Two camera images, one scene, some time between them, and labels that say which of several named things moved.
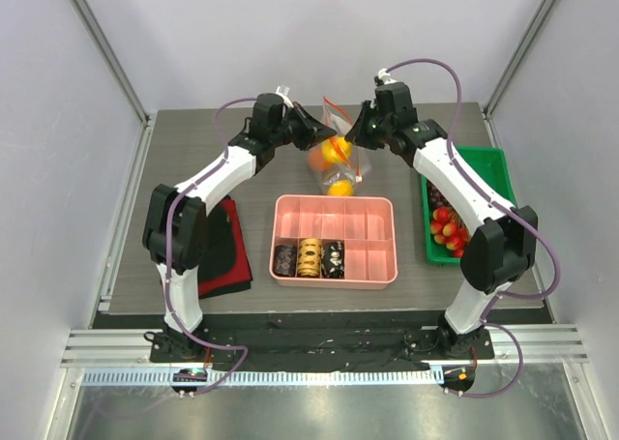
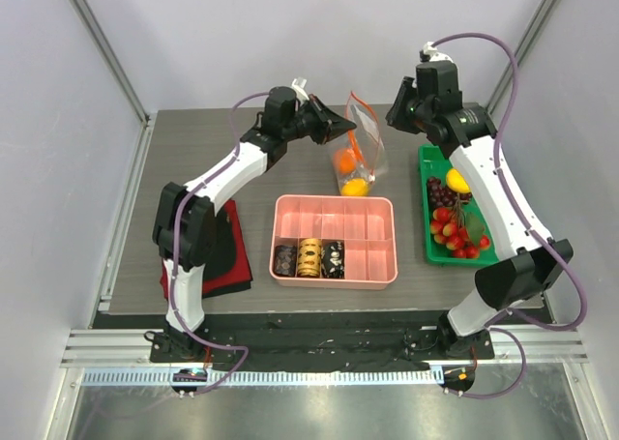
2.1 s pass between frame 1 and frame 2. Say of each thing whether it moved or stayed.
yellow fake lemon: moved
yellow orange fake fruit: moved
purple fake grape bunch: stayed
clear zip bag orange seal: moved
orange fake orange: moved
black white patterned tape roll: stayed
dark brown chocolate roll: stayed
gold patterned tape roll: stayed
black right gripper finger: moved
